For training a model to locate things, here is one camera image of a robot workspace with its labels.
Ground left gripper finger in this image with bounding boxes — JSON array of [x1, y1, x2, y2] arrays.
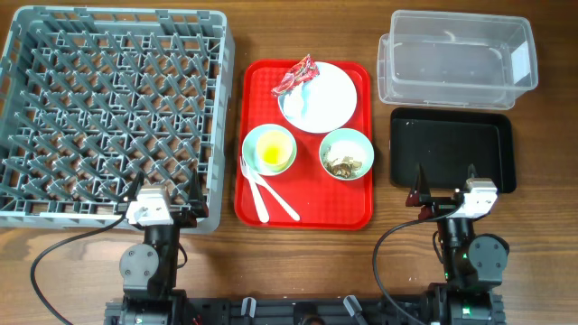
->
[[122, 172, 145, 202], [187, 170, 209, 218]]

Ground rice and food scraps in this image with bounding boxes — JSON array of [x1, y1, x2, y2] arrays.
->
[[322, 140, 366, 179]]

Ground green bowl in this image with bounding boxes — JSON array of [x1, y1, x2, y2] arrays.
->
[[319, 128, 375, 181]]

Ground yellow plastic cup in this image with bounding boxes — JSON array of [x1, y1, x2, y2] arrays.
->
[[256, 130, 294, 172]]

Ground white napkin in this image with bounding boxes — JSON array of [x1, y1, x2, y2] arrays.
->
[[282, 83, 309, 119]]

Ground red snack wrapper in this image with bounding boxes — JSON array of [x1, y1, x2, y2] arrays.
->
[[271, 54, 320, 98]]

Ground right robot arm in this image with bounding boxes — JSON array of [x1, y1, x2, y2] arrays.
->
[[406, 165, 509, 293]]

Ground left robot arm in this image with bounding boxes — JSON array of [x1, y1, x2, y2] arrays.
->
[[119, 171, 209, 300]]

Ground black waste tray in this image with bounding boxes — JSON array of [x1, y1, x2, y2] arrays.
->
[[389, 107, 517, 193]]

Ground grey dishwasher rack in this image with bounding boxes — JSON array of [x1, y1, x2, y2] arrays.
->
[[1, 5, 235, 233]]

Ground white plastic fork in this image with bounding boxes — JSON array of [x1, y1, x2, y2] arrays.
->
[[240, 157, 269, 223]]

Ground white plastic spoon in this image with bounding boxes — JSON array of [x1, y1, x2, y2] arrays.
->
[[248, 167, 301, 221]]

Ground light blue bowl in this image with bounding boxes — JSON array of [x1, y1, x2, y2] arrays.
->
[[242, 124, 297, 176]]

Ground clear plastic bin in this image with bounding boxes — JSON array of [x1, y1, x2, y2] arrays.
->
[[377, 10, 538, 110]]

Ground red serving tray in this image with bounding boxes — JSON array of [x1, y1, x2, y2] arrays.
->
[[234, 60, 373, 230]]

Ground light blue plate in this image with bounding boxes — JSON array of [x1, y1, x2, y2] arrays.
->
[[277, 61, 358, 134]]

